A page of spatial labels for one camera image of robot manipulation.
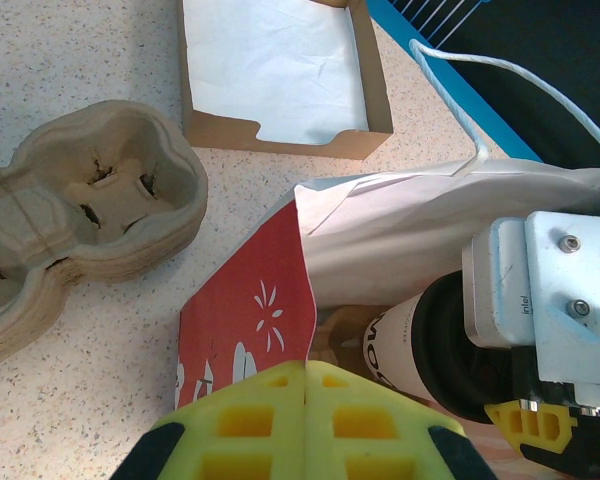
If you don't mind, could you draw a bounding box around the brown cardboard napkin tray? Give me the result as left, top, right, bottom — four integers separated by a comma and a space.
177, 0, 395, 161

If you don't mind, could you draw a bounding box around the white paper cup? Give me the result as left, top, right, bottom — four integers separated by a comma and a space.
359, 293, 434, 401

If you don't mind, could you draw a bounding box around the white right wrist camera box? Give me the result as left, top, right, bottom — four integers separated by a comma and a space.
461, 209, 600, 387

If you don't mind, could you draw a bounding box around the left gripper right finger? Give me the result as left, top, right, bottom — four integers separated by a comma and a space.
304, 359, 501, 480

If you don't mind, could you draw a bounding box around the red white paper bag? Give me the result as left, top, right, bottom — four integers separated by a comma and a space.
172, 38, 600, 416

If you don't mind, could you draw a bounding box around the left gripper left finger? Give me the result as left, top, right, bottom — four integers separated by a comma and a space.
109, 359, 309, 480

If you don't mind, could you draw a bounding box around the white paper napkin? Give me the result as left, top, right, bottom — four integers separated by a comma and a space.
183, 0, 371, 146

